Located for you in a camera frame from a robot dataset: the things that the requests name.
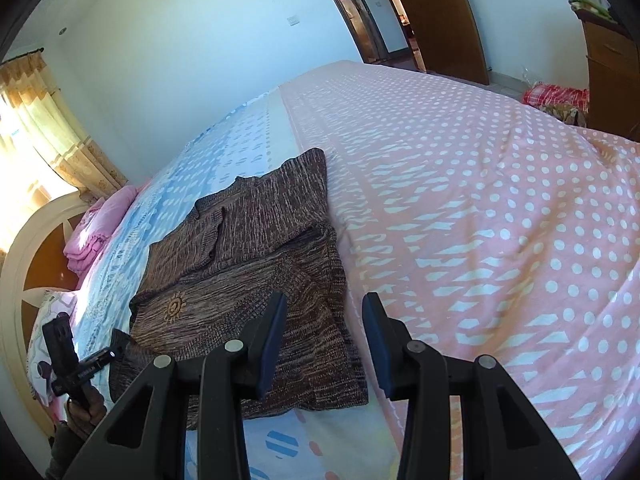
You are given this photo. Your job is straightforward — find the brown knitted sweater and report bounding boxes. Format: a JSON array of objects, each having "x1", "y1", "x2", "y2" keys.
[{"x1": 108, "y1": 148, "x2": 368, "y2": 419}]

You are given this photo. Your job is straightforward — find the white and wood headboard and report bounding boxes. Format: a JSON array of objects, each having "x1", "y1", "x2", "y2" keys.
[{"x1": 1, "y1": 192, "x2": 88, "y2": 438}]

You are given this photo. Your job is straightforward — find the brown wooden cabinet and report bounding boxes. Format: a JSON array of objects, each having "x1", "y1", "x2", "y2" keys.
[{"x1": 574, "y1": 10, "x2": 640, "y2": 142}]

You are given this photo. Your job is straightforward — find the blue pink dotted bed sheet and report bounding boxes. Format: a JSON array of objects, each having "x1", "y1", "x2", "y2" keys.
[{"x1": 76, "y1": 62, "x2": 639, "y2": 479}]

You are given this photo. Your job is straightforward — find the folded pink blanket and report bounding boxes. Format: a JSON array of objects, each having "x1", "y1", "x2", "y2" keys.
[{"x1": 63, "y1": 185, "x2": 138, "y2": 278}]

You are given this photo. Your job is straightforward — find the patterned white pillow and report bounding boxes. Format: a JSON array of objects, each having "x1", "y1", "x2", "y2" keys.
[{"x1": 26, "y1": 290, "x2": 79, "y2": 408}]

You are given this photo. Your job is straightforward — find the beige floral curtain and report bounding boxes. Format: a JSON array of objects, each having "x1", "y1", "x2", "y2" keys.
[{"x1": 1, "y1": 51, "x2": 127, "y2": 200}]

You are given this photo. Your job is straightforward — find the green item on cabinet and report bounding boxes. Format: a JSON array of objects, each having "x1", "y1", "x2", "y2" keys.
[{"x1": 568, "y1": 0, "x2": 615, "y2": 23}]

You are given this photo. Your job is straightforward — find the brown wooden door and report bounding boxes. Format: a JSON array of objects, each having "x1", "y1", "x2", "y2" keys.
[{"x1": 400, "y1": 0, "x2": 489, "y2": 86}]

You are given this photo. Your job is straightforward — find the gloved left hand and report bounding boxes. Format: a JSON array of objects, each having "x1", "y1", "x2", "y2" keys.
[{"x1": 65, "y1": 384, "x2": 107, "y2": 440}]

